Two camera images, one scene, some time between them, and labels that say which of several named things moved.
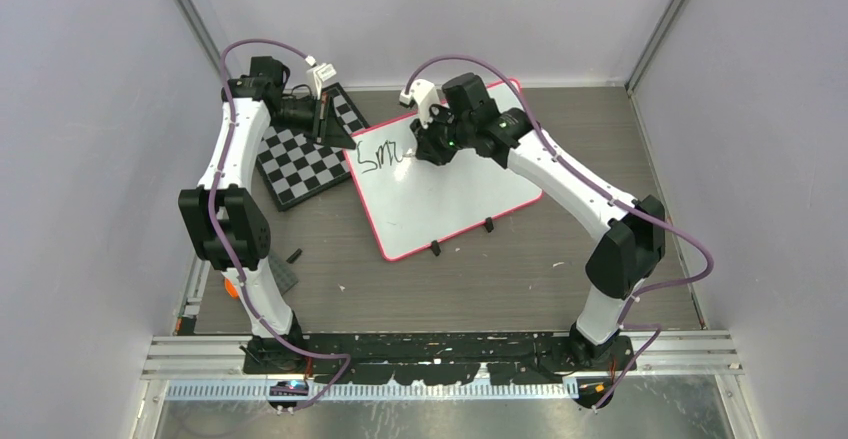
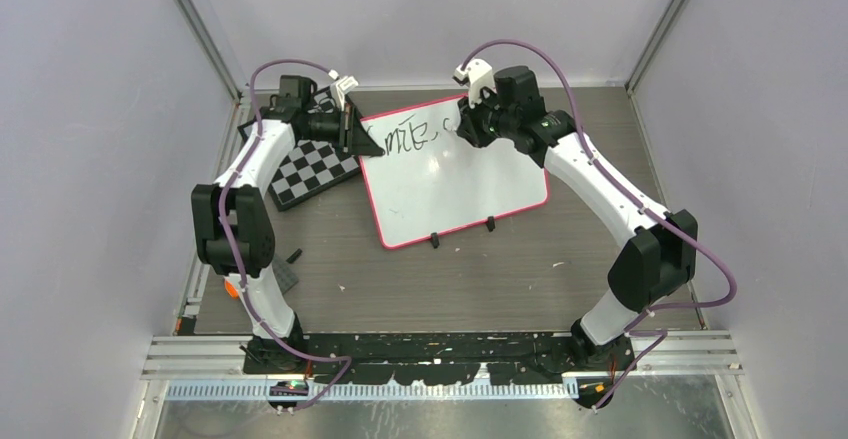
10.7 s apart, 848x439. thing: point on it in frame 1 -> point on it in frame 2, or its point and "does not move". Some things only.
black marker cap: x=293 y=257 does not move
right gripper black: x=427 y=146 -> x=470 y=126
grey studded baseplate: x=283 y=276 does not move
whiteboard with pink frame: x=412 y=204 does not move
